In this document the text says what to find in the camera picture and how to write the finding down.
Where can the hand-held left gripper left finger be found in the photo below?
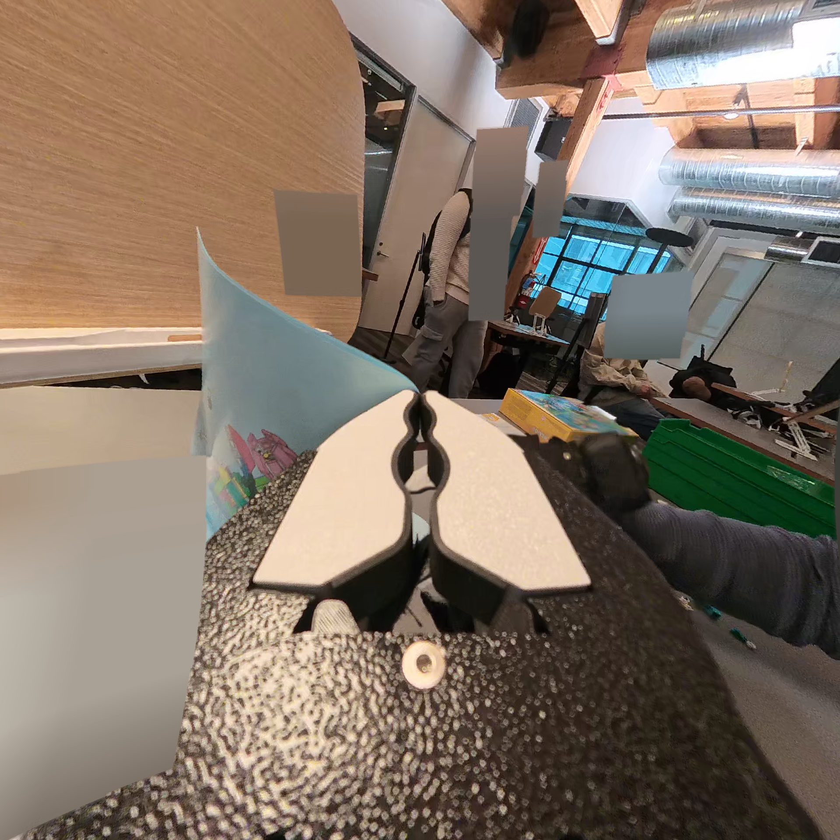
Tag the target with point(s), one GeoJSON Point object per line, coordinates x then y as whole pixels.
{"type": "Point", "coordinates": [341, 512]}

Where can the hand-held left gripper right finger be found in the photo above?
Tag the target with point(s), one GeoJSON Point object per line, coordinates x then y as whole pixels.
{"type": "Point", "coordinates": [505, 512]}

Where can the light blue lego instruction booklet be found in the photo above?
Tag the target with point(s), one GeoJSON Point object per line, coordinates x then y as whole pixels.
{"type": "Point", "coordinates": [275, 394]}

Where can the person's right forearm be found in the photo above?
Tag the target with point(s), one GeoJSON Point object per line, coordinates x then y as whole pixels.
{"type": "Point", "coordinates": [741, 568]}

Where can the yellow lego box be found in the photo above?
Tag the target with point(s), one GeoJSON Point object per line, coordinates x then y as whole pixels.
{"type": "Point", "coordinates": [558, 413]}

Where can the small green lego piece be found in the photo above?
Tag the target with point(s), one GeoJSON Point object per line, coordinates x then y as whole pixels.
{"type": "Point", "coordinates": [741, 638]}
{"type": "Point", "coordinates": [712, 613]}

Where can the person's right hand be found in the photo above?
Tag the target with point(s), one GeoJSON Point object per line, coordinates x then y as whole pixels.
{"type": "Point", "coordinates": [613, 474]}

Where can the black tripod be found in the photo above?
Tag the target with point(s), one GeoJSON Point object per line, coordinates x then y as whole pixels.
{"type": "Point", "coordinates": [401, 302]}

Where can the stack of green plastic bins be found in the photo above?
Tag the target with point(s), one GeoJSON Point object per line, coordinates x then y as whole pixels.
{"type": "Point", "coordinates": [728, 472]}

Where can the black bag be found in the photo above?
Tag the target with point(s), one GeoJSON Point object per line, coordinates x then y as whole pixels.
{"type": "Point", "coordinates": [702, 377]}

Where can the long wooden table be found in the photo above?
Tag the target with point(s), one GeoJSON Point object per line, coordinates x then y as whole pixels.
{"type": "Point", "coordinates": [754, 413]}

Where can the black round lamp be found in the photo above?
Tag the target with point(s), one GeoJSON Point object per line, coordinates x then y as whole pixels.
{"type": "Point", "coordinates": [669, 236]}

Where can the round wooden table top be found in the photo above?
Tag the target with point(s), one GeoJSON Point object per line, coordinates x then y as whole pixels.
{"type": "Point", "coordinates": [151, 157]}

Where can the silver ventilation duct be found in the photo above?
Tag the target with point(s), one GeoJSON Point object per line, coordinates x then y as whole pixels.
{"type": "Point", "coordinates": [748, 208]}
{"type": "Point", "coordinates": [741, 172]}
{"type": "Point", "coordinates": [715, 39]}

